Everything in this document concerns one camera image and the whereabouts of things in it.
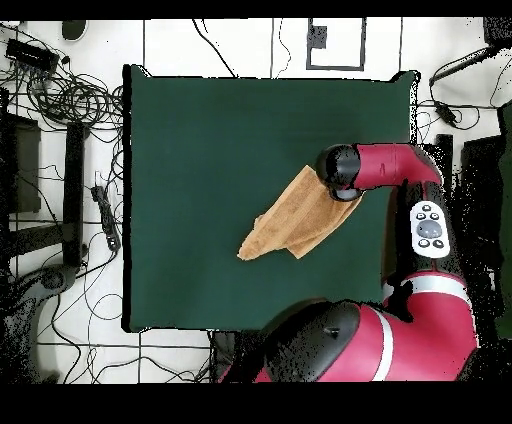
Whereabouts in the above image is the tan terry towel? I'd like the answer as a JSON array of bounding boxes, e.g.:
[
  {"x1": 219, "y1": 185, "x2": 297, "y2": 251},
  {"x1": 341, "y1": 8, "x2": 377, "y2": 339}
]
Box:
[{"x1": 236, "y1": 164, "x2": 364, "y2": 262}]

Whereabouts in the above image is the black power adapter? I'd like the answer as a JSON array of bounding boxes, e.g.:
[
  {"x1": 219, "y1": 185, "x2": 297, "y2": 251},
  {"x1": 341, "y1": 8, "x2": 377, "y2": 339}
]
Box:
[{"x1": 433, "y1": 100, "x2": 460, "y2": 126}]

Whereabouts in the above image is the dark oval disc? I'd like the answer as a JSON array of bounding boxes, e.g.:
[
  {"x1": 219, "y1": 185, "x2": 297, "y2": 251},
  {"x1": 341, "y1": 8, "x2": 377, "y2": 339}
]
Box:
[{"x1": 60, "y1": 19, "x2": 89, "y2": 42}]

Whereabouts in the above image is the black cable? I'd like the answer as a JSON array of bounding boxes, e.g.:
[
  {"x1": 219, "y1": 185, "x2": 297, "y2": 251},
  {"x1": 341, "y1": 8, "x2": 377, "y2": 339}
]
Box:
[{"x1": 191, "y1": 18, "x2": 240, "y2": 79}]

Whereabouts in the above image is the short black bar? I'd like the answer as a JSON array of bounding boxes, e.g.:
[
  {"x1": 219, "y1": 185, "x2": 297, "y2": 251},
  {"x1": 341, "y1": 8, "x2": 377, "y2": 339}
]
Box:
[{"x1": 434, "y1": 133, "x2": 456, "y2": 163}]

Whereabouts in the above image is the grey chair base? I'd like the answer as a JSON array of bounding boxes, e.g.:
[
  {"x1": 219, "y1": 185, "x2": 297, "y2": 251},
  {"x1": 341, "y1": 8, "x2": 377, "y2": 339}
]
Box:
[{"x1": 0, "y1": 262, "x2": 78, "y2": 384}]

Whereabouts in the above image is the dark green table cloth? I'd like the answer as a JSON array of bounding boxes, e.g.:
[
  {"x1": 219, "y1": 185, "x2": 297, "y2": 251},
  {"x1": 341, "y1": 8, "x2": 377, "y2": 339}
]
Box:
[{"x1": 121, "y1": 63, "x2": 420, "y2": 334}]

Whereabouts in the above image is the dark flat box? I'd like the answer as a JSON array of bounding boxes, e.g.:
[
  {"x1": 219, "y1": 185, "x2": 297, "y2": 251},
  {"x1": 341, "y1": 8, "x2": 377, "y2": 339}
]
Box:
[{"x1": 0, "y1": 113, "x2": 43, "y2": 215}]

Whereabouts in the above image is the black network switch box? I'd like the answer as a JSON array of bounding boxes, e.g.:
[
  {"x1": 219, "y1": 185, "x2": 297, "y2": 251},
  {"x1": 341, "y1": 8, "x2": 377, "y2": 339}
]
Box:
[{"x1": 4, "y1": 37, "x2": 61, "y2": 74}]

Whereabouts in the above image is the large black box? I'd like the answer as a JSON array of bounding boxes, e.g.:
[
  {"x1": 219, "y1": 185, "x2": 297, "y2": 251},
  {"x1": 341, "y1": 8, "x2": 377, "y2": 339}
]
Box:
[{"x1": 457, "y1": 134, "x2": 506, "y2": 261}]

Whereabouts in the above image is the long black bar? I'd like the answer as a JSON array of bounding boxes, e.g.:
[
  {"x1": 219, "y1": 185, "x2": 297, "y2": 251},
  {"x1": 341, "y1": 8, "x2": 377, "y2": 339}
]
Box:
[{"x1": 62, "y1": 121, "x2": 86, "y2": 268}]

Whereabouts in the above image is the black power strip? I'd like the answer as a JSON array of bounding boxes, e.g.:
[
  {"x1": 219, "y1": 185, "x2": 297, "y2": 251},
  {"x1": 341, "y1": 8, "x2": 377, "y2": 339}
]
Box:
[{"x1": 90, "y1": 184, "x2": 122, "y2": 253}]

